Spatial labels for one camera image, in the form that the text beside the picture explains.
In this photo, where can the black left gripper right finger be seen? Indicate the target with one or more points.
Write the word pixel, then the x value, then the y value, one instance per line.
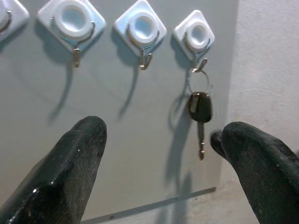
pixel 264 177

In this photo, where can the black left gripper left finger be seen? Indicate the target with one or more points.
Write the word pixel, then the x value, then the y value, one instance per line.
pixel 60 175

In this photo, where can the grey hook board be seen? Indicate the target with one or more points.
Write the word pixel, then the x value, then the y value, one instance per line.
pixel 140 105

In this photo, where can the white diamond adhesive hook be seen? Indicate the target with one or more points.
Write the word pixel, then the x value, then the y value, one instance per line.
pixel 142 23
pixel 70 16
pixel 16 14
pixel 197 32

